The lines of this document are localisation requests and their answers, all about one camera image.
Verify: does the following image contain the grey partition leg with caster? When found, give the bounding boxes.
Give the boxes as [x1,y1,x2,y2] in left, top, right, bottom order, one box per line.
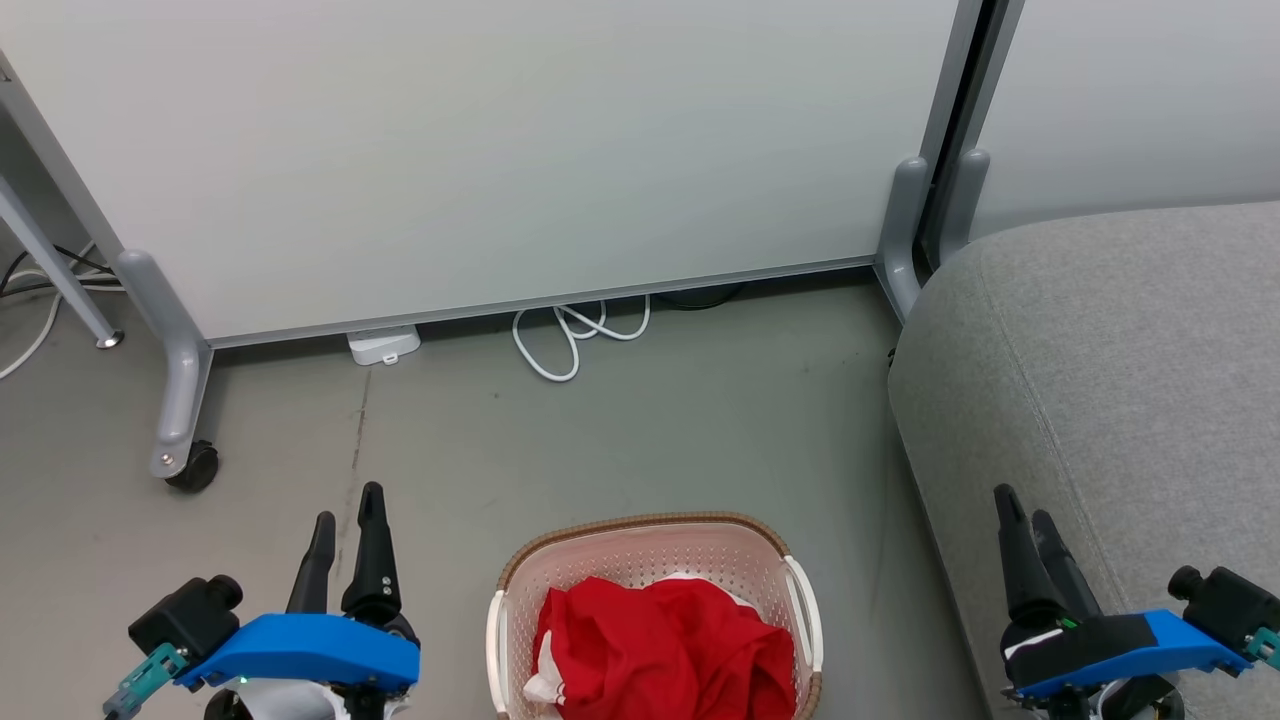
[0,48,217,481]

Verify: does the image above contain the black caster wheel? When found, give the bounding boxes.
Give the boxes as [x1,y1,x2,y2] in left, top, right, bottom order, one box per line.
[164,439,222,494]

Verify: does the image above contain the grey fabric sofa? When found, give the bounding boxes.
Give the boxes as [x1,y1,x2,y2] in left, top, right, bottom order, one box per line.
[887,200,1280,720]

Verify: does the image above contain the looped white cable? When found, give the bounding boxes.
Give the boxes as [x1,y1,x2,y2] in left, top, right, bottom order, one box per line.
[511,294,654,384]

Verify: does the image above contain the large white partition panel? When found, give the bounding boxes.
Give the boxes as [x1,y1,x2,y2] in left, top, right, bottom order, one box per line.
[0,0,963,349]

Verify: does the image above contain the grey slanted table leg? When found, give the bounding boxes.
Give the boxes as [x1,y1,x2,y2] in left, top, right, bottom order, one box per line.
[0,174,127,351]

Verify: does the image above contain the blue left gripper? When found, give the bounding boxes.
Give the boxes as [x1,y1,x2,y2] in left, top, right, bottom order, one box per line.
[175,482,422,720]

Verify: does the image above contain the thin black floor cables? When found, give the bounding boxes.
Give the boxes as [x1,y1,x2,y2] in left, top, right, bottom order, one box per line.
[0,243,119,299]

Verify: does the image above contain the white power adapter box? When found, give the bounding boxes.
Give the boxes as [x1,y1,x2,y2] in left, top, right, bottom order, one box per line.
[346,324,423,368]

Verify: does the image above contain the grey plastic panel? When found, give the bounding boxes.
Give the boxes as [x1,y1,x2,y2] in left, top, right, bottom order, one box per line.
[968,0,1280,243]

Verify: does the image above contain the long white floor cable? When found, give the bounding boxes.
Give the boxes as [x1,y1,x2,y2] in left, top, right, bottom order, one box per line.
[0,240,127,382]

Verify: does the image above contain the black cable under partition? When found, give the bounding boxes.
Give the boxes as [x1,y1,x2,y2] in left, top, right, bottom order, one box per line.
[648,281,747,312]

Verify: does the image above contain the red white garment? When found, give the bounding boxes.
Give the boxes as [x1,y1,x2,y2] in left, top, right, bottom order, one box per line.
[523,574,771,720]

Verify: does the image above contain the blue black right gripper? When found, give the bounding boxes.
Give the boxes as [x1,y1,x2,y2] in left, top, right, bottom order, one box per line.
[992,483,1256,720]

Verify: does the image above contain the teal left camera connector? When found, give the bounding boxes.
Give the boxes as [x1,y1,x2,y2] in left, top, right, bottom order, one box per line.
[103,643,191,719]

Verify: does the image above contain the grey partition end post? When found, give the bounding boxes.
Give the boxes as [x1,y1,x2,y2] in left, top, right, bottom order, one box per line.
[874,0,991,324]

